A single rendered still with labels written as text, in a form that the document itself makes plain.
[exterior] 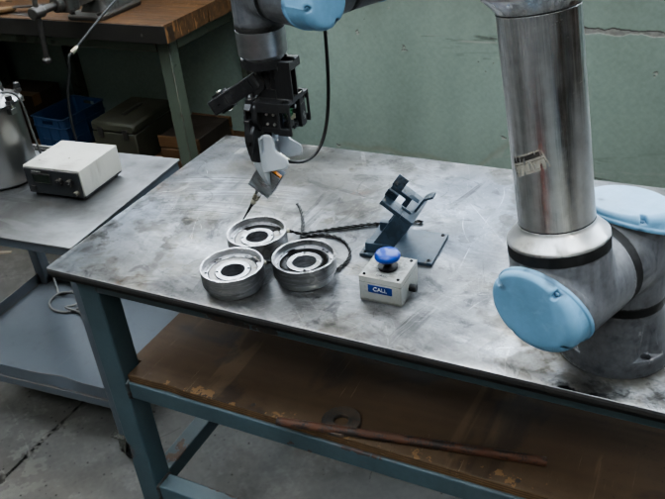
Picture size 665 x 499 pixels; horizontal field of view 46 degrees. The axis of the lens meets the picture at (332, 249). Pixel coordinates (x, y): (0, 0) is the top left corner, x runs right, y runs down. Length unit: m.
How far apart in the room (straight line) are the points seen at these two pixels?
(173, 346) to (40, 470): 0.78
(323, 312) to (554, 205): 0.47
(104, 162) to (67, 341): 0.57
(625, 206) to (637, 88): 1.72
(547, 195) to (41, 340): 1.76
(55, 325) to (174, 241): 1.00
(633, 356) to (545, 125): 0.38
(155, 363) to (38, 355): 0.77
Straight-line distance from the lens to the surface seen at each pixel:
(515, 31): 0.82
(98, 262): 1.45
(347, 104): 3.04
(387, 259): 1.19
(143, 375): 1.56
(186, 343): 1.62
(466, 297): 1.22
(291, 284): 1.25
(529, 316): 0.92
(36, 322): 2.45
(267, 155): 1.25
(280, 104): 1.19
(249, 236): 1.38
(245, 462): 2.11
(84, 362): 2.22
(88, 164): 1.96
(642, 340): 1.09
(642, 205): 1.02
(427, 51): 2.84
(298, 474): 2.06
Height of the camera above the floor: 1.51
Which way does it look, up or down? 32 degrees down
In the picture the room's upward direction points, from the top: 6 degrees counter-clockwise
